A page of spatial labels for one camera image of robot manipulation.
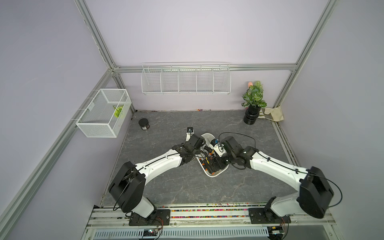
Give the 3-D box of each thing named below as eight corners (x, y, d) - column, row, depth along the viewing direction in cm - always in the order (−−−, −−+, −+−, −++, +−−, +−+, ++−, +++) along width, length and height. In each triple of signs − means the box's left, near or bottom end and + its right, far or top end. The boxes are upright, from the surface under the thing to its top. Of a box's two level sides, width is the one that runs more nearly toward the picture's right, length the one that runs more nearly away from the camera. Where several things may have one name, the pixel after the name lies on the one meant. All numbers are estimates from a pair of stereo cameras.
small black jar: (138, 129, 111) (137, 126, 108) (141, 121, 116) (139, 118, 113) (148, 129, 111) (147, 126, 108) (151, 121, 116) (149, 118, 113)
